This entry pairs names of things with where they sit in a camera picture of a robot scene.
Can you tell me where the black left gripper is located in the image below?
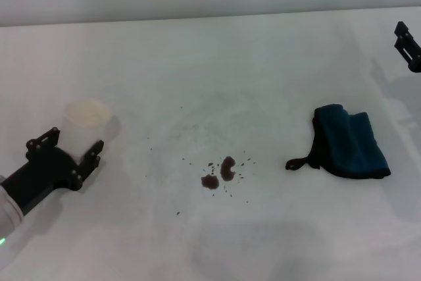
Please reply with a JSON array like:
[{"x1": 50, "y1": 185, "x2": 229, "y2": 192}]
[{"x1": 1, "y1": 127, "x2": 105, "y2": 217}]

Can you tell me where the white paper cup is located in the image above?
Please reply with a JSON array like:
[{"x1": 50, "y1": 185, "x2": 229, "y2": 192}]
[{"x1": 60, "y1": 98, "x2": 112, "y2": 166}]

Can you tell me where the blue rag with black trim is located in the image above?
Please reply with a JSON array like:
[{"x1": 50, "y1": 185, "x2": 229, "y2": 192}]
[{"x1": 285, "y1": 103, "x2": 392, "y2": 180}]

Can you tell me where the dark liquid stain puddle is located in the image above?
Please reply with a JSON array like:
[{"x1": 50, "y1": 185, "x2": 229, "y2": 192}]
[
  {"x1": 220, "y1": 155, "x2": 237, "y2": 182},
  {"x1": 201, "y1": 173, "x2": 220, "y2": 191}
]

